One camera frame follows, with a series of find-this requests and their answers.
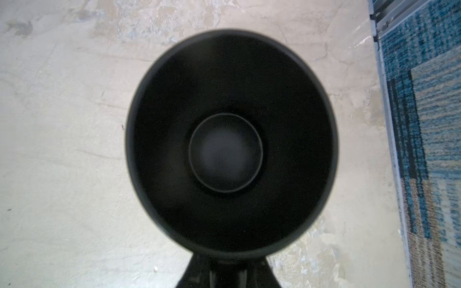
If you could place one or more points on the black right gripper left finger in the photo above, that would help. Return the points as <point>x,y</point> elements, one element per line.
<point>198,273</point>

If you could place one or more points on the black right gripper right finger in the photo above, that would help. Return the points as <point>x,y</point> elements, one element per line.
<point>256,273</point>

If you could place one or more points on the black ceramic mug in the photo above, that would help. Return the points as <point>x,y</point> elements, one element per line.
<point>231,144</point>

